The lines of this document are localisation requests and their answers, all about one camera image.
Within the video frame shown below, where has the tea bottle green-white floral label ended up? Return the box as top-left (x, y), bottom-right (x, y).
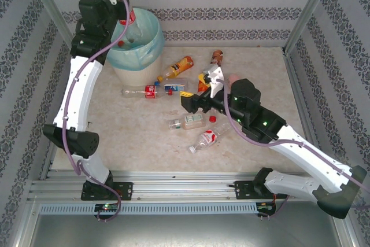
top-left (168, 113), bottom-right (208, 131)

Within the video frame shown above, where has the brown label plastic bottle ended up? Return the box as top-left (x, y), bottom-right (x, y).
top-left (210, 50), bottom-right (225, 68)

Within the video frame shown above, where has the left small circuit board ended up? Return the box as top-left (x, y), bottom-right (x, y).
top-left (94, 202), bottom-right (120, 212)

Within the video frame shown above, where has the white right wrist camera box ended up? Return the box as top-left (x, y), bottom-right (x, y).
top-left (202, 64), bottom-right (225, 99)

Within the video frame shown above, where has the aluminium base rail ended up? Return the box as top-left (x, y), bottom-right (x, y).
top-left (27, 171), bottom-right (341, 202)

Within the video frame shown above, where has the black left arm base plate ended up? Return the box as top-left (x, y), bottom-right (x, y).
top-left (80, 181), bottom-right (134, 201)

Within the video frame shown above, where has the orange juice bottle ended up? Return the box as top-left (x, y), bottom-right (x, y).
top-left (157, 56), bottom-right (195, 83)

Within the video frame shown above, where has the aluminium side rail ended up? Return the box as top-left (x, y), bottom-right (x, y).
top-left (282, 46), bottom-right (329, 172)
top-left (39, 51), bottom-right (83, 180)

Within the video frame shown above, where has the teal plastic bin liner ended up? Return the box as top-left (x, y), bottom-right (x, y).
top-left (105, 7), bottom-right (166, 72)

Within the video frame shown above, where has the clear water bottle red label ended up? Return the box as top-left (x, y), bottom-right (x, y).
top-left (188, 121), bottom-right (232, 154)

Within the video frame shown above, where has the grey sheet metal panel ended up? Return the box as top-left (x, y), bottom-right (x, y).
top-left (27, 212), bottom-right (355, 247)

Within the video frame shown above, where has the aluminium frame post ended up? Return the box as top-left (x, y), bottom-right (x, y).
top-left (284, 0), bottom-right (339, 56)
top-left (22, 0), bottom-right (82, 57)

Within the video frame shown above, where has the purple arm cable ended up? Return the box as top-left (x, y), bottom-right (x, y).
top-left (62, 0), bottom-right (131, 222)
top-left (216, 78), bottom-right (370, 222)

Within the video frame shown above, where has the clear bottle blue label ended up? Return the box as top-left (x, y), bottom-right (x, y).
top-left (154, 77), bottom-right (189, 93)

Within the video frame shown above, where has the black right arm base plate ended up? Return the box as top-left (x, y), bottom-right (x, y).
top-left (233, 179), bottom-right (287, 201)

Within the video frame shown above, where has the right small circuit board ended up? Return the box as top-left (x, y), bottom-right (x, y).
top-left (258, 201), bottom-right (277, 211)

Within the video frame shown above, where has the white ribbed plastic bin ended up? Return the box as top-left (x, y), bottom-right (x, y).
top-left (110, 51), bottom-right (163, 87)

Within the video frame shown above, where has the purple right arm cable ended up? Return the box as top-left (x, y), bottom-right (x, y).
top-left (216, 78), bottom-right (370, 222)

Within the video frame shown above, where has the small circuit board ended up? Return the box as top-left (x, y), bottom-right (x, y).
top-left (94, 202), bottom-right (120, 212)
top-left (258, 201), bottom-right (277, 211)

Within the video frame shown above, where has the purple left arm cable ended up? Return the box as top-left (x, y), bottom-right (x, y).
top-left (62, 0), bottom-right (131, 222)

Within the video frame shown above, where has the clear cola bottle red label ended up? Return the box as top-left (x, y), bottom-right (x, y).
top-left (120, 6), bottom-right (143, 44)
top-left (121, 84), bottom-right (174, 99)

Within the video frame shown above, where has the slotted grey cable duct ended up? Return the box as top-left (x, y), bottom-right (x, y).
top-left (38, 202), bottom-right (258, 216)

